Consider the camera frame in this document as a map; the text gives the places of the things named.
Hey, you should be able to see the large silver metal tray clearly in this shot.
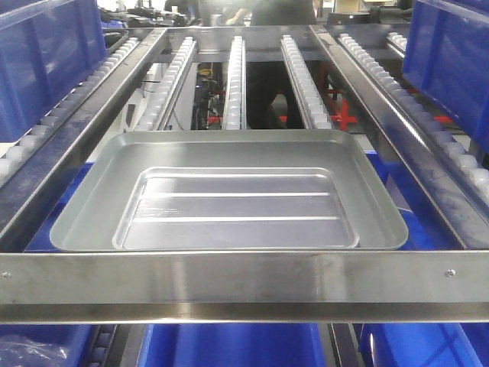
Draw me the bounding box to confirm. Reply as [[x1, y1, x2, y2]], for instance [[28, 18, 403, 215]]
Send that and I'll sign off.
[[50, 129, 408, 252]]

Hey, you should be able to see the blue bin upper right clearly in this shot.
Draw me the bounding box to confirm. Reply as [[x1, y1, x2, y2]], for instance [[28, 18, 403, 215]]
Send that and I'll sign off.
[[403, 1, 488, 150]]

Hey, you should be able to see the blue bin lower centre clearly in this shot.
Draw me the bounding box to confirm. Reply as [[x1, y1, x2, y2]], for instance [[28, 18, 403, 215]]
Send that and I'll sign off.
[[137, 323, 327, 366]]

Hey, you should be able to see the far left roller track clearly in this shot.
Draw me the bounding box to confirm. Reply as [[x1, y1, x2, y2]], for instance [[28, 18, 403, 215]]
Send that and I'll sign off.
[[1, 36, 139, 184]]

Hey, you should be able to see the centre white roller track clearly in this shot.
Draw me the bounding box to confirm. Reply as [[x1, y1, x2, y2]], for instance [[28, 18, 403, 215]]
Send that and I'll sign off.
[[222, 36, 247, 130]]

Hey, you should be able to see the left-centre white roller track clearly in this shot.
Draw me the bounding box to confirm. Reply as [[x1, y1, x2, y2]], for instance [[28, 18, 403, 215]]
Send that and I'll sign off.
[[134, 37, 196, 132]]

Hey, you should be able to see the blue bin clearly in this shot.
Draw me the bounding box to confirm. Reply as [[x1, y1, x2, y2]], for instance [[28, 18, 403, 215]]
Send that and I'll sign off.
[[1, 325, 99, 366], [1, 1, 106, 142], [357, 323, 488, 366], [137, 323, 327, 366], [403, 1, 488, 150]]

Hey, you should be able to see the lower roller track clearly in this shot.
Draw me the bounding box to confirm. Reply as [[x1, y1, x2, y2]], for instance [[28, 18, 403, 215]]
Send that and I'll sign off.
[[87, 324, 117, 366]]

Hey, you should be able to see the blue bin upper left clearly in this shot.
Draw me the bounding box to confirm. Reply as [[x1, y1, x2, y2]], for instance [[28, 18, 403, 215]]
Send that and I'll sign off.
[[1, 1, 106, 142]]

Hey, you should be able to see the steel rack front rail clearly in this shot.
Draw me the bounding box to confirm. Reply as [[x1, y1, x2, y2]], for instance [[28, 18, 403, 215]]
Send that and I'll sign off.
[[1, 250, 488, 324]]

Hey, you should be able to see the right-centre white roller track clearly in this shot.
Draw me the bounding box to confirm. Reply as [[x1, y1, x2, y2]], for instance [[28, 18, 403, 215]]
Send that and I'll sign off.
[[280, 34, 333, 129]]

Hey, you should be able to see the blue bin lower right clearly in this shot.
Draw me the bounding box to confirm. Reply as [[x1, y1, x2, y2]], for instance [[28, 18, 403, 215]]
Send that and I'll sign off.
[[357, 323, 488, 366]]

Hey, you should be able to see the blue bin lower left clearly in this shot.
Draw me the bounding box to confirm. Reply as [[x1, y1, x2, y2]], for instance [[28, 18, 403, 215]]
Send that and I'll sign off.
[[1, 325, 99, 366]]

